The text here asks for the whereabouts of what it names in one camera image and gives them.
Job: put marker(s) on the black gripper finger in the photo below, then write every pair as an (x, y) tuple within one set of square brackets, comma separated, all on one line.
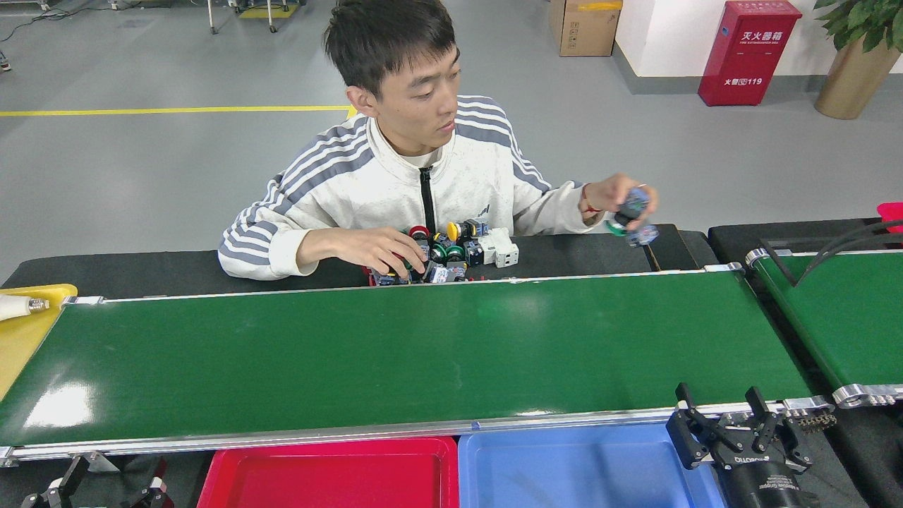
[(159, 494), (70, 474)]

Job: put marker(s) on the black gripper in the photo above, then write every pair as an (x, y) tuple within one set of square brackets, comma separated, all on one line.
[(765, 487)]

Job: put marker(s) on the yellow plastic tray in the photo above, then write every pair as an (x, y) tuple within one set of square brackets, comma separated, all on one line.
[(21, 346)]

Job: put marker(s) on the red plastic tray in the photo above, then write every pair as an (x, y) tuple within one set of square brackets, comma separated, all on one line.
[(317, 480)]

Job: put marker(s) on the green feeder conveyor belt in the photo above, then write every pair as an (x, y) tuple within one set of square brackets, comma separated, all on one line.
[(861, 324)]

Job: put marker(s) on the blue plastic tray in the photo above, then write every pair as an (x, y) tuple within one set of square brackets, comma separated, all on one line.
[(564, 473)]

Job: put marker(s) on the long green conveyor belt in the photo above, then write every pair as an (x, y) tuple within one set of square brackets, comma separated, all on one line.
[(423, 353)]

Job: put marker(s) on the person's left hand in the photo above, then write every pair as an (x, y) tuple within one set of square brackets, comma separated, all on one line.
[(603, 194)]

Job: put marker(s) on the person's right hand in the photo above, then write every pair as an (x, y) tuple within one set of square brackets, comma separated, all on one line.
[(388, 250)]

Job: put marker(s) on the black guide bar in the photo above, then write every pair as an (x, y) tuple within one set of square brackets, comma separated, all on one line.
[(778, 267)]

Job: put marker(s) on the black flat panel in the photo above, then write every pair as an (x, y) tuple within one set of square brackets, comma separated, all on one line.
[(677, 247)]

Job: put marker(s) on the white light bulb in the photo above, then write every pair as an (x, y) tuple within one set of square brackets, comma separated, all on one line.
[(14, 307)]

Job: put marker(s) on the small red bin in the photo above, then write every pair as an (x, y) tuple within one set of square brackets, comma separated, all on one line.
[(892, 212)]

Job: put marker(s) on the gold plant pot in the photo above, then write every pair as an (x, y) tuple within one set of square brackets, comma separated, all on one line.
[(850, 85)]

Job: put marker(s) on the red fire extinguisher cabinet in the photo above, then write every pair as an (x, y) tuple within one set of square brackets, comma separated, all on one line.
[(748, 56)]

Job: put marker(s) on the person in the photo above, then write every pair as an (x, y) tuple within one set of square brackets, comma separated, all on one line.
[(367, 183)]

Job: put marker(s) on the cardboard box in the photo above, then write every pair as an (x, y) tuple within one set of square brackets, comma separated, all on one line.
[(585, 32)]

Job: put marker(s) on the green potted plant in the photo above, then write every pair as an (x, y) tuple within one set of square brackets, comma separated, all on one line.
[(868, 21)]

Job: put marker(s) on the white wheeled stand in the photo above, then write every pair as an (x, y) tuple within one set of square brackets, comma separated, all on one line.
[(211, 21)]

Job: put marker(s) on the yellow floor plate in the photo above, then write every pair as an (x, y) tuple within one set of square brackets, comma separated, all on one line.
[(268, 12)]

